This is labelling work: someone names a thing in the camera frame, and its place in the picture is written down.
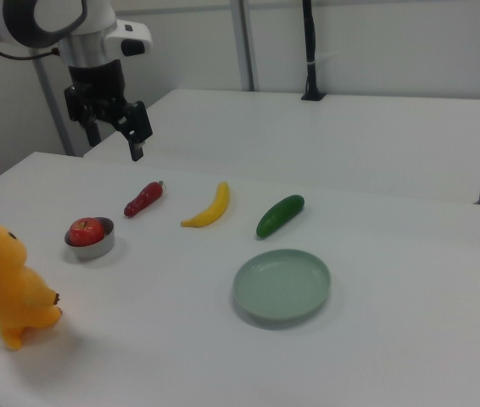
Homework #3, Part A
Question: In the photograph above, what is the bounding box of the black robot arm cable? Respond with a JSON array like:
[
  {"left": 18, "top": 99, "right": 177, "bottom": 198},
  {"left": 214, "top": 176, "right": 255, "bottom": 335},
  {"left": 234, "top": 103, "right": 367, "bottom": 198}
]
[{"left": 0, "top": 36, "right": 61, "bottom": 61}]

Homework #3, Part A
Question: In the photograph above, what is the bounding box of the pale green plate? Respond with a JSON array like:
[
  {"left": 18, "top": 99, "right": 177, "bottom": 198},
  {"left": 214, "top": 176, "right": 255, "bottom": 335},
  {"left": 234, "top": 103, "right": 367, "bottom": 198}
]
[{"left": 232, "top": 248, "right": 332, "bottom": 321}]

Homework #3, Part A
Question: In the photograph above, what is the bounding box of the black camera stand pole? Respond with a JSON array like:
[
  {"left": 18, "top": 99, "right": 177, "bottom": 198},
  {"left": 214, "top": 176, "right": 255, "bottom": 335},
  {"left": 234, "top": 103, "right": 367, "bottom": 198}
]
[{"left": 300, "top": 0, "right": 327, "bottom": 102}]

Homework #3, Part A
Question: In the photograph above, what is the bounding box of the grey aluminium partition post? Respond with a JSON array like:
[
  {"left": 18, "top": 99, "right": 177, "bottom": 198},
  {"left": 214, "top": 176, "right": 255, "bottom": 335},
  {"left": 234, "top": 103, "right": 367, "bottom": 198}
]
[{"left": 228, "top": 0, "right": 262, "bottom": 92}]

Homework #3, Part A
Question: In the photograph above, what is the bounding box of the green cucumber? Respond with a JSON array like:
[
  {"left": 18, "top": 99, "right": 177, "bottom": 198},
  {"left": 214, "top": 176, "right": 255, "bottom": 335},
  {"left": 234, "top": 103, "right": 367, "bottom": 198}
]
[{"left": 255, "top": 194, "right": 306, "bottom": 239}]

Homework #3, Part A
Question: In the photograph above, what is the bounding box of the yellow plush chick toy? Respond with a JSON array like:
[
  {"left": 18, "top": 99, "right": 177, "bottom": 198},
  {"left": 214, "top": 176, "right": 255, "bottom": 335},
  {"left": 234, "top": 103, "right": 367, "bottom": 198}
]
[{"left": 0, "top": 223, "right": 63, "bottom": 352}]

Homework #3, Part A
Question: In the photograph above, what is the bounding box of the red apple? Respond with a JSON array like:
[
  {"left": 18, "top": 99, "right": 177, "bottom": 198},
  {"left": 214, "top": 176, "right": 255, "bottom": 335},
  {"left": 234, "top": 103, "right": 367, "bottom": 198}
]
[{"left": 68, "top": 217, "right": 106, "bottom": 248}]

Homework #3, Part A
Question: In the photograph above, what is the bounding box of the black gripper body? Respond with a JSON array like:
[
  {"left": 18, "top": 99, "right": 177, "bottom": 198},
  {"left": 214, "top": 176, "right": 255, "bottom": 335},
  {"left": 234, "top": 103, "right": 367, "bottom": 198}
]
[{"left": 64, "top": 59, "right": 154, "bottom": 143}]

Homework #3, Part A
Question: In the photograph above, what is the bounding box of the red chili pepper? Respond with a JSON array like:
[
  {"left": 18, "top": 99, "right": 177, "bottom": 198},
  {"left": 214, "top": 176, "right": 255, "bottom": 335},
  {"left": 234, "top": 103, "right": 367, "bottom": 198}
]
[{"left": 123, "top": 180, "right": 166, "bottom": 219}]

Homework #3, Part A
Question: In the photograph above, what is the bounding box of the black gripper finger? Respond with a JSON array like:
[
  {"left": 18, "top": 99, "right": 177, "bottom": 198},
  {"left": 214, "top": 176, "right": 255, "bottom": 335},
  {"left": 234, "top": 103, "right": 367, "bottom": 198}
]
[
  {"left": 127, "top": 139, "right": 145, "bottom": 162},
  {"left": 85, "top": 121, "right": 102, "bottom": 148}
]

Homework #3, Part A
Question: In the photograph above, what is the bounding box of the aluminium frame post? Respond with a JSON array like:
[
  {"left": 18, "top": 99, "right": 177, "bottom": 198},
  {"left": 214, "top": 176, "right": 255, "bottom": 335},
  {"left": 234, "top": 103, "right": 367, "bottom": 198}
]
[{"left": 31, "top": 58, "right": 76, "bottom": 157}]

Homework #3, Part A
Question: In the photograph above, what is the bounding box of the grey round bowl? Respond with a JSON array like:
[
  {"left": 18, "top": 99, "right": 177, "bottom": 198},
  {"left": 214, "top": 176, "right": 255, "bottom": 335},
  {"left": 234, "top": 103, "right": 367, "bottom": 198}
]
[{"left": 64, "top": 216, "right": 116, "bottom": 260}]

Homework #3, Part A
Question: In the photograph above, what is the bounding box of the white side table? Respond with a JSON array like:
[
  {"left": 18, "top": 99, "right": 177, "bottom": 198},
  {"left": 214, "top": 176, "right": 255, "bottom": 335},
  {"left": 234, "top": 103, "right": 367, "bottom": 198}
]
[{"left": 83, "top": 88, "right": 480, "bottom": 205}]

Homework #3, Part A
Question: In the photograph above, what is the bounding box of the yellow banana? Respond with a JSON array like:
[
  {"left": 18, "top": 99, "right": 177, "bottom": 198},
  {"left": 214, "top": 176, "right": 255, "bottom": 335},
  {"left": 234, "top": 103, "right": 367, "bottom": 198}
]
[{"left": 180, "top": 181, "right": 231, "bottom": 229}]

